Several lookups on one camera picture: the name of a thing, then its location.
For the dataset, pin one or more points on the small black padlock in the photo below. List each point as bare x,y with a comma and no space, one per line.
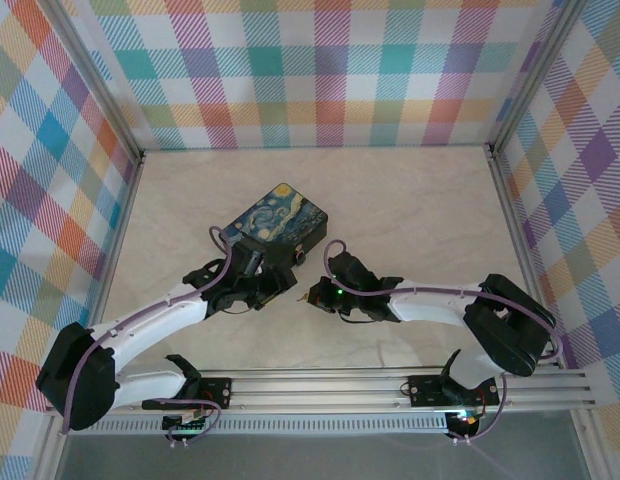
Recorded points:
301,256

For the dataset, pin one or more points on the black box starry night lid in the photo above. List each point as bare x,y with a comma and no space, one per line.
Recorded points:
280,215

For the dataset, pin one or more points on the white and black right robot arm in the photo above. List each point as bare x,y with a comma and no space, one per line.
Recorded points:
430,305

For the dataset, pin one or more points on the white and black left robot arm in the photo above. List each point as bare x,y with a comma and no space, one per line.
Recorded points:
155,320

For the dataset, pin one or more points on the aluminium mounting rail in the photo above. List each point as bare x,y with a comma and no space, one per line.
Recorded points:
315,390

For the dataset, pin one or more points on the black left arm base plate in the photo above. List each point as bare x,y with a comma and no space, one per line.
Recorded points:
215,390

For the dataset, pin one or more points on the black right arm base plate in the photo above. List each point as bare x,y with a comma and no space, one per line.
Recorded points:
425,392

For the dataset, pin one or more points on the aluminium side rail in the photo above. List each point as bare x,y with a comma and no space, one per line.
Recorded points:
125,200
516,225

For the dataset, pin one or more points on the aluminium frame post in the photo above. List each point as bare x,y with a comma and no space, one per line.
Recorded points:
97,82
535,75

